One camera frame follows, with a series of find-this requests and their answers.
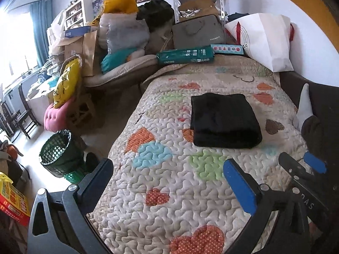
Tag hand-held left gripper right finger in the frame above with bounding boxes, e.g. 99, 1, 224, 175
223, 159, 311, 254

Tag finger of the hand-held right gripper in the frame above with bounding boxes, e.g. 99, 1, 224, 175
278, 152, 313, 181
303, 152, 327, 174

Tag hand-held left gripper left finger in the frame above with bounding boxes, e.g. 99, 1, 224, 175
26, 157, 114, 254

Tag black pants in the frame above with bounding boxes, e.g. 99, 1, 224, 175
190, 92, 263, 148

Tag light green plastic basket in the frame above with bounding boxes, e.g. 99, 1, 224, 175
64, 170, 91, 184

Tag dark green mesh waste basket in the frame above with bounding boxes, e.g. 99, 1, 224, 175
39, 129, 86, 178

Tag heart print quilted blanket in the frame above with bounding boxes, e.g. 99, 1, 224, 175
87, 58, 311, 254

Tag bamboo wooden chair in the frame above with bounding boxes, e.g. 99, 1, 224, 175
60, 54, 98, 128

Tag pink round cushion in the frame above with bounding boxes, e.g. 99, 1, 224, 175
43, 97, 88, 133

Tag grey orange backpack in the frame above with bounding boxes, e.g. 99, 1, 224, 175
0, 140, 30, 187

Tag red yellow carton box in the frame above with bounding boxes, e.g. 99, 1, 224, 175
0, 171, 31, 227

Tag yellow plastic bag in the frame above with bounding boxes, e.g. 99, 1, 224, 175
52, 58, 81, 109

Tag dark wooden chair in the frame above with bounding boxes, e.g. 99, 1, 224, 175
0, 101, 17, 138
16, 83, 42, 140

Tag cluttered white table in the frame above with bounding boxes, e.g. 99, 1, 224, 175
22, 66, 63, 112

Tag beige lounge chair cushion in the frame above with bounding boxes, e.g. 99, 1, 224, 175
84, 54, 160, 88

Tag teal folded cloth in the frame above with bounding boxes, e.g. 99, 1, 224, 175
100, 47, 139, 75

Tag brown paper bag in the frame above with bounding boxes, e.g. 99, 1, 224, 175
82, 30, 100, 78

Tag brown cardboard box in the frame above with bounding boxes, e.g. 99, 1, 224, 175
64, 35, 86, 62

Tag teal flat game box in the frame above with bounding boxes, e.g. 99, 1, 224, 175
210, 44, 245, 55

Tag grey pillow in plastic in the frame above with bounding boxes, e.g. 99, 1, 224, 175
99, 13, 150, 57

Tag teal plastic package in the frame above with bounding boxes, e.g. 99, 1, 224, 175
156, 46, 215, 67

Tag blue cardboard box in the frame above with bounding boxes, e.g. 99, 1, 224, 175
64, 25, 92, 39

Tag blue curtain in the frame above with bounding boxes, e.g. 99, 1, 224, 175
29, 0, 55, 69

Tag grey laptop bag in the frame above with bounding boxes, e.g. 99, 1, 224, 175
172, 14, 229, 51

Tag white bookshelf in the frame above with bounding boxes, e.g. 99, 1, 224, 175
63, 0, 94, 32

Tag black cloth bundle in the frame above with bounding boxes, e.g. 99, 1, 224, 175
136, 0, 176, 33

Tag yellow cloth bundle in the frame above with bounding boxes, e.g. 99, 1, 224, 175
101, 0, 140, 15

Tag white metal shelf rack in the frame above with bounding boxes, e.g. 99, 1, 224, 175
170, 0, 230, 33

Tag silver foil sheet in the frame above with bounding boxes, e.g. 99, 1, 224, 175
178, 8, 202, 23

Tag white shopping bag red handles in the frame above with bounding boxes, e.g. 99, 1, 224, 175
224, 13, 296, 73

